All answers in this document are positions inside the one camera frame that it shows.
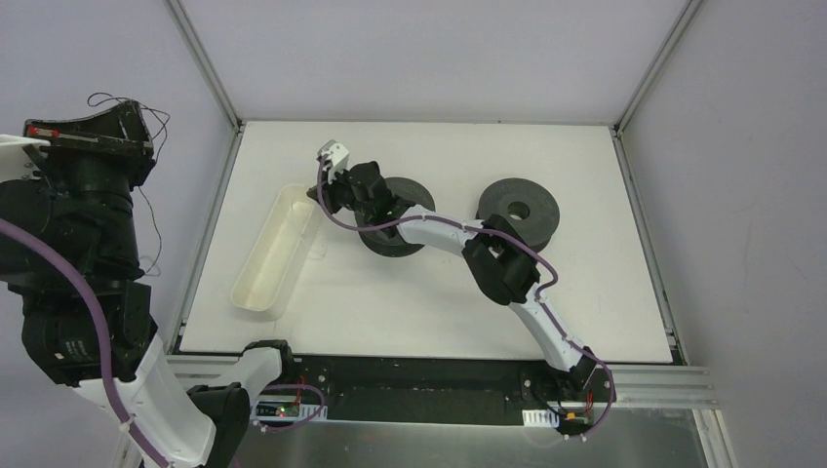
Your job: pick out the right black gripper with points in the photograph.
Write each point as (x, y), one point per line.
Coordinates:
(337, 190)

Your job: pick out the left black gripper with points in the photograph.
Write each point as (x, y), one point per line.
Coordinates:
(90, 145)

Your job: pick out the black spool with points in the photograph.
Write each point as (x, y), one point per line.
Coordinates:
(529, 207)
(388, 242)

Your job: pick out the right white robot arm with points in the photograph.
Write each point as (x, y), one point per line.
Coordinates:
(505, 269)

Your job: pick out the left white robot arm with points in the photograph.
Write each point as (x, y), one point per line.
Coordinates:
(100, 340)

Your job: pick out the white plastic tray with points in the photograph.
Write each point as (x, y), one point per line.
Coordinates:
(267, 280)

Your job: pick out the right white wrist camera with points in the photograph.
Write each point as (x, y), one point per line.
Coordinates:
(334, 155)

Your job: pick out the right white cable duct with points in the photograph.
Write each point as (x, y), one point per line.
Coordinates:
(542, 418)

